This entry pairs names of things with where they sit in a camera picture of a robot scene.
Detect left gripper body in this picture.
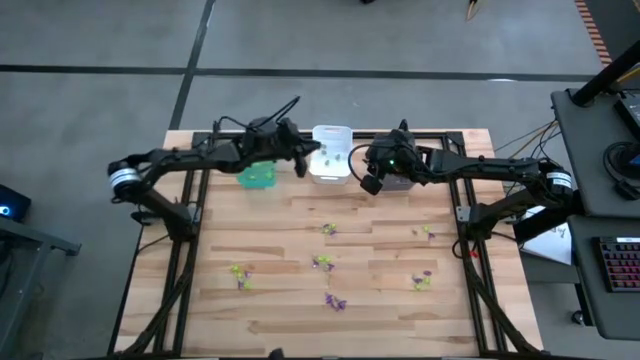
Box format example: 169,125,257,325
239,118,308,179

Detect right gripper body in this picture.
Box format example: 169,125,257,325
359,144,429,197

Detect grey translucent plastic bin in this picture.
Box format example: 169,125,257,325
380,169,418,193

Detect white plastic bin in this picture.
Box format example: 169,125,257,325
307,124,354,186

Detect teal plastic bin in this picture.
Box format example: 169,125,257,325
235,159,279,192

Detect white paper sheet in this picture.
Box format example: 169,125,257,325
519,205,574,267

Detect grey desk black legs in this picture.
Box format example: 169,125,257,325
567,214,640,342
549,87,640,219

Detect black headphones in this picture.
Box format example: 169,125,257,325
602,141,640,202

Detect black mat orange stripes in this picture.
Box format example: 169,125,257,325
573,0,615,67

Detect black laptop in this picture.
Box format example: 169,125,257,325
613,93,640,142

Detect black keyboard red backlight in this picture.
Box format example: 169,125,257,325
592,235,640,294

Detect grey side table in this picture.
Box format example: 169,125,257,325
0,214,83,360

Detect black device blue light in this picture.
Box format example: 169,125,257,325
0,183,32,224

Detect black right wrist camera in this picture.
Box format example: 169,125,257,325
387,128,417,154

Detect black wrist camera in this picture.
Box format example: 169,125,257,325
248,118,282,147
387,128,417,154

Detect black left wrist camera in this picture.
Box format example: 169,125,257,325
248,118,282,147

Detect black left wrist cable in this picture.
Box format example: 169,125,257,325
212,94,302,134

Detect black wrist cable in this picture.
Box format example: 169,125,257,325
212,94,302,134
348,143,374,184

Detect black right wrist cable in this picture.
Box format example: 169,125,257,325
348,143,374,184

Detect black desk post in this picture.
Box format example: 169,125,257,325
569,38,640,109

